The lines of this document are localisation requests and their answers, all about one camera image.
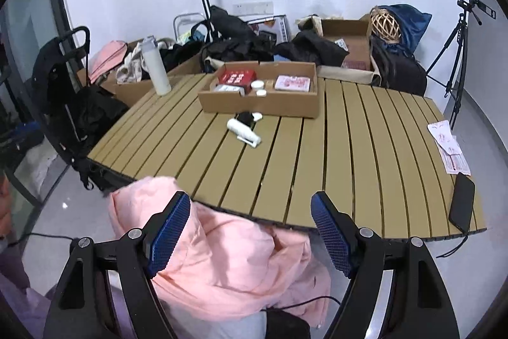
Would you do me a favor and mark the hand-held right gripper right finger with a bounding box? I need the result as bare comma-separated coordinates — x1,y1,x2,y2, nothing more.
310,191,461,339

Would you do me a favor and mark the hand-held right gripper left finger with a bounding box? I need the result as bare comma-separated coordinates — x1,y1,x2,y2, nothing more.
43,190,192,339

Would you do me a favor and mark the shallow cardboard box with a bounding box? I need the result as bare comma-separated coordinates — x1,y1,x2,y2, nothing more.
197,61,320,120

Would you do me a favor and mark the pink tissue packet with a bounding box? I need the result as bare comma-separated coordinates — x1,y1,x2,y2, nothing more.
275,75,311,92

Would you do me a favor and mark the red printed box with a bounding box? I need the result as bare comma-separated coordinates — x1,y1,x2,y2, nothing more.
217,70,257,86

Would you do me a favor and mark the pink jacket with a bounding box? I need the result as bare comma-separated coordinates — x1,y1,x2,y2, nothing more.
108,176,332,329

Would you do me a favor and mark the black bag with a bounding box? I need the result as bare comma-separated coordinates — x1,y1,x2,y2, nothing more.
265,309,312,339

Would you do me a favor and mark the grey cloth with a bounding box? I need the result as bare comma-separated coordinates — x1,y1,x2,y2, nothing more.
206,309,267,339

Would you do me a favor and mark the white handheld device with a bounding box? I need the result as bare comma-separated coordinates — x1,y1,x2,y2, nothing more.
226,118,263,147

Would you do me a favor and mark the black smartphone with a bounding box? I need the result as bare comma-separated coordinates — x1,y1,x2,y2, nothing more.
448,172,476,234

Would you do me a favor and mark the small black device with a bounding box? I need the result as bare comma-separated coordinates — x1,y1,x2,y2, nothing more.
236,111,263,127

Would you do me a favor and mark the large cardboard box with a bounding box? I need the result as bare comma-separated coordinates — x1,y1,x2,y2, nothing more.
77,41,207,107

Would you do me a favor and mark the beige cloth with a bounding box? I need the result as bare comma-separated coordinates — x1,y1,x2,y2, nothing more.
116,43,145,85

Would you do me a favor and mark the person's purple clothing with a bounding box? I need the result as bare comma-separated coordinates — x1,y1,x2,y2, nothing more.
0,244,54,339

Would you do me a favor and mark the white thermos bottle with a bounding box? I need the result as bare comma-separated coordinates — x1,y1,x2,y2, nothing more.
141,36,172,97

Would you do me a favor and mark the black backpack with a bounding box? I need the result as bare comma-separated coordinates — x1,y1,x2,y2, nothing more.
369,35,428,97

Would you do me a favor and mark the black garment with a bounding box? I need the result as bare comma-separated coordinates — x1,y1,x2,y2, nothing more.
274,30,350,66

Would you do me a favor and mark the pink bag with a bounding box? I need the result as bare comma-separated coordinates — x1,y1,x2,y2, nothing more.
88,40,127,83

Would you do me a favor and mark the pile of black bags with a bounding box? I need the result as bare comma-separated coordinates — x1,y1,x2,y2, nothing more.
198,5,278,73

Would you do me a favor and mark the green patterned cloth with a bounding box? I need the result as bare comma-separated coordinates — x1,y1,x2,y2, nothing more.
178,30,201,46

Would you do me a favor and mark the black folding cart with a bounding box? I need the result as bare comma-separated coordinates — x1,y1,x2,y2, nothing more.
32,26,128,191

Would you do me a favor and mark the open cardboard box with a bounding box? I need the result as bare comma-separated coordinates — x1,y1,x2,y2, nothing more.
319,18,378,85

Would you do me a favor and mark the printed product box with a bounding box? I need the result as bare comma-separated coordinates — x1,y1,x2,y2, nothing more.
248,14,288,44

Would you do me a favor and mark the beige tote bag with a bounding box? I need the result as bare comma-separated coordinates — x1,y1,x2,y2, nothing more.
296,15,322,36

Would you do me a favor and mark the woven bamboo ball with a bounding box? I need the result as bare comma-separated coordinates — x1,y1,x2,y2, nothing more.
370,6,401,44

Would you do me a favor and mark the metal step stool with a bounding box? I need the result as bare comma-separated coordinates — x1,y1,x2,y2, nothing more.
173,12,203,42

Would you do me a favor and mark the dark blue bag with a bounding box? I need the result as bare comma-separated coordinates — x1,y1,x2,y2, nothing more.
387,3,432,54

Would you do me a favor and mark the glass door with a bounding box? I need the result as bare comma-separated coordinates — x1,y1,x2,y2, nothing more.
0,0,80,205

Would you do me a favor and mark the black tripod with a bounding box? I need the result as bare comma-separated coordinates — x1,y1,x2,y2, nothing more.
425,7,469,125

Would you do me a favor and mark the black floor cable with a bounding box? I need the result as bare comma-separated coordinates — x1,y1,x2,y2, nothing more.
262,295,342,314

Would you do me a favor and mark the black phone cable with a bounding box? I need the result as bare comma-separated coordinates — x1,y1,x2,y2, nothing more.
437,232,471,258

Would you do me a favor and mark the white wall socket strip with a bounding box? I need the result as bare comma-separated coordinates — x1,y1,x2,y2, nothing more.
233,1,274,15

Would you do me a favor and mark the black camera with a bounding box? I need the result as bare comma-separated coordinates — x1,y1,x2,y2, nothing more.
456,0,497,26

